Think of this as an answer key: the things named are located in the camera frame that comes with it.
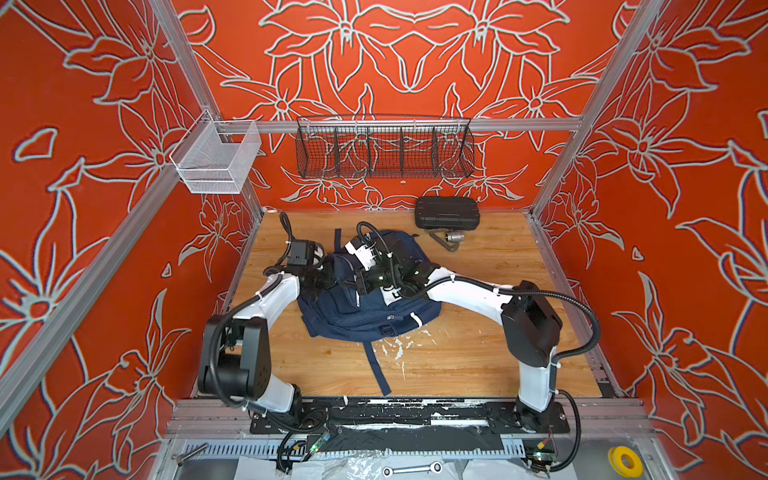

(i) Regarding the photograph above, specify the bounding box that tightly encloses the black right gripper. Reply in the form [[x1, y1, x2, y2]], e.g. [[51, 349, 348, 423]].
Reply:
[[334, 262, 402, 295]]

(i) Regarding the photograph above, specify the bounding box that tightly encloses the navy blue student backpack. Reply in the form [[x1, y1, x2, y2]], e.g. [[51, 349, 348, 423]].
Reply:
[[298, 221, 442, 396]]

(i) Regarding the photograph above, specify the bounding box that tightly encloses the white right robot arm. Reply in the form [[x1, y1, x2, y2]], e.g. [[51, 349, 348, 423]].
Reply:
[[344, 235, 602, 432]]

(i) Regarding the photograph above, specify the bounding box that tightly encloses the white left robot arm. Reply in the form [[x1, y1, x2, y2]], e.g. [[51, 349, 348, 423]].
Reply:
[[197, 240, 326, 414]]

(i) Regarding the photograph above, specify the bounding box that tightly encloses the small metal cylinder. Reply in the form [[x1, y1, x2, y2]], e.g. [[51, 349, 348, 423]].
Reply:
[[445, 231, 465, 244]]

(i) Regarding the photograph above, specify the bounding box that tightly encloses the black plastic tool case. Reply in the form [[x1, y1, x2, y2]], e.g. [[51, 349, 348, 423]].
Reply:
[[414, 196, 480, 231]]

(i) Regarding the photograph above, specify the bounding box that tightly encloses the silver combination wrench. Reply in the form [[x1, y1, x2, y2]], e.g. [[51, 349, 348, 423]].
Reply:
[[381, 461, 443, 478]]

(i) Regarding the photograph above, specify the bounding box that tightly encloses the yellow tape roll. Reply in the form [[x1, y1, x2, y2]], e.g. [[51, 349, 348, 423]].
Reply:
[[608, 446, 644, 479]]

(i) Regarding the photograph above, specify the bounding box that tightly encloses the black wire wall basket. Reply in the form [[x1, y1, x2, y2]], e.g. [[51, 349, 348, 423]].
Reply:
[[295, 114, 476, 180]]

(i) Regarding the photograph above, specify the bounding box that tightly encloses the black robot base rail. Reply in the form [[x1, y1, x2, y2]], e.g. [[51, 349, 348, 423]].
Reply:
[[246, 396, 571, 435]]

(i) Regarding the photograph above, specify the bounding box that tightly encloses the white wire wall basket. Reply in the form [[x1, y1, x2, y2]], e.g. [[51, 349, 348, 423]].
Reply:
[[170, 109, 262, 195]]

